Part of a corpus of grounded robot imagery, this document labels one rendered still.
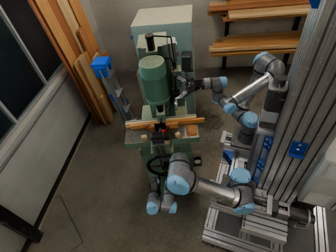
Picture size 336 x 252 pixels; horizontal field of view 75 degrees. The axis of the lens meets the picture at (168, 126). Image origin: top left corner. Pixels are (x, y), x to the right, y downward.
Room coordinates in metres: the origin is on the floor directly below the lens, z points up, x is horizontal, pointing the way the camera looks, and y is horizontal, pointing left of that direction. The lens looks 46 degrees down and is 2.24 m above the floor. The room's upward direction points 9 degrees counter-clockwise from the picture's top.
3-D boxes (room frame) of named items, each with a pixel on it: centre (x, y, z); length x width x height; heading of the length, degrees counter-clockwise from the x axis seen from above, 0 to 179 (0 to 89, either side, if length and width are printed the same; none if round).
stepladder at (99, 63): (2.09, 0.52, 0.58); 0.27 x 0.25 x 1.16; 77
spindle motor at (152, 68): (1.30, 0.04, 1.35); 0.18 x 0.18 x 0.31
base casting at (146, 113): (1.42, 0.03, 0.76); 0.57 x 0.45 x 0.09; 175
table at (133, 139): (1.20, 0.07, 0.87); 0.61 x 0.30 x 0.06; 85
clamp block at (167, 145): (1.11, 0.07, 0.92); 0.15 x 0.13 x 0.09; 85
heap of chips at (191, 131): (1.20, -0.18, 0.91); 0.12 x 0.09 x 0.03; 175
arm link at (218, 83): (1.17, -0.37, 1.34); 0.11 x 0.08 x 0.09; 85
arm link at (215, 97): (1.16, -0.38, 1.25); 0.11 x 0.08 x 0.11; 15
